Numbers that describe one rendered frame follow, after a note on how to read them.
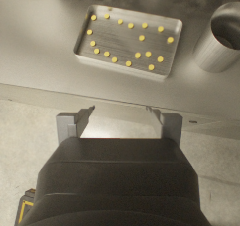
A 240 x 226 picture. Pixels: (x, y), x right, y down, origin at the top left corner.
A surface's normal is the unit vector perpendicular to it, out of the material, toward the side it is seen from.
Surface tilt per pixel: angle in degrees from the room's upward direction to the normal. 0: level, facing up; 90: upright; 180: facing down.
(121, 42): 0
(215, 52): 90
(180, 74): 0
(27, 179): 0
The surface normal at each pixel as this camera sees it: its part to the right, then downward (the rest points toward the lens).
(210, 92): -0.13, -0.16
